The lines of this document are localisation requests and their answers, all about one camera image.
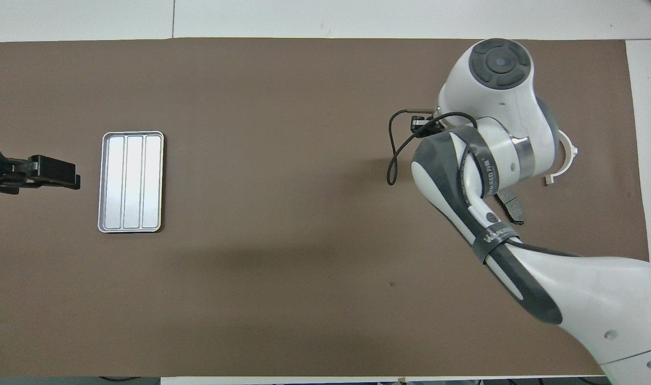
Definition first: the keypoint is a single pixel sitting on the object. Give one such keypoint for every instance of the white curved plastic bracket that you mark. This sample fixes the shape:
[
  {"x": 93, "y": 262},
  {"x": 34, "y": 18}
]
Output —
[{"x": 570, "y": 155}]

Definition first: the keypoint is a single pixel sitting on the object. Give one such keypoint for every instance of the long grey brake pad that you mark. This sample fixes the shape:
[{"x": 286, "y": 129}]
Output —
[{"x": 515, "y": 211}]

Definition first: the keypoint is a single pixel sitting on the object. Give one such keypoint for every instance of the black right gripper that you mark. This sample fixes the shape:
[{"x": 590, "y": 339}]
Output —
[{"x": 423, "y": 124}]

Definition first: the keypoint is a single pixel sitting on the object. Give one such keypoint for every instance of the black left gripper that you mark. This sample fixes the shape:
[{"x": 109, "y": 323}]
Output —
[{"x": 50, "y": 168}]

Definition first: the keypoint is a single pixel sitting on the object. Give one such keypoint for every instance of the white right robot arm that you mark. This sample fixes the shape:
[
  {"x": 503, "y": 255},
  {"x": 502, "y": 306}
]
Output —
[{"x": 496, "y": 107}]

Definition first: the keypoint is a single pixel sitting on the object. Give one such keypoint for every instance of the brown table mat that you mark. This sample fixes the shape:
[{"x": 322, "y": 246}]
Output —
[{"x": 277, "y": 160}]

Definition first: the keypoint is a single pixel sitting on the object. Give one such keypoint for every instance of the silver metal tray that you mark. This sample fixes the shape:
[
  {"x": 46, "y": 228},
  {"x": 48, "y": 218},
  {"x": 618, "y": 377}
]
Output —
[{"x": 133, "y": 182}]

